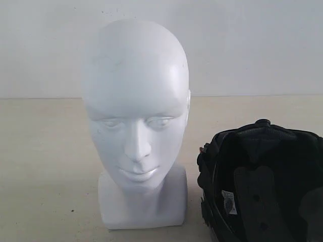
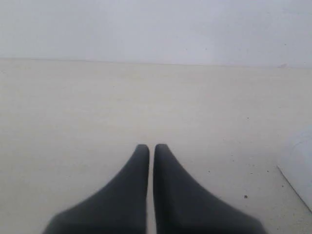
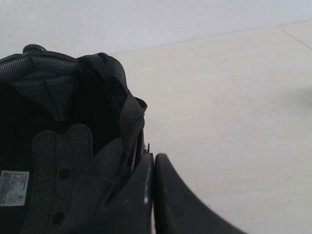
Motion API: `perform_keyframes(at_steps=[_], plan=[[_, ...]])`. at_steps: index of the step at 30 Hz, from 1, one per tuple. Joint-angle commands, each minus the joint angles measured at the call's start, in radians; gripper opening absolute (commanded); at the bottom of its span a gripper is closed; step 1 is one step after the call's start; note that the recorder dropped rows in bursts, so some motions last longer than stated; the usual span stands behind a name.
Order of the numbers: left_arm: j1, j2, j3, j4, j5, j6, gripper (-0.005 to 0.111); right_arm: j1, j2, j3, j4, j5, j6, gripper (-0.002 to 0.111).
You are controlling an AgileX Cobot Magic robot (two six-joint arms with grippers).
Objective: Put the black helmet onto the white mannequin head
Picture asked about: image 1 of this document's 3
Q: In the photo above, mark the white mannequin head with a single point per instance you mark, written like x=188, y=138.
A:
x=137, y=98

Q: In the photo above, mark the black helmet with tinted visor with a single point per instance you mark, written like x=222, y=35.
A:
x=262, y=182

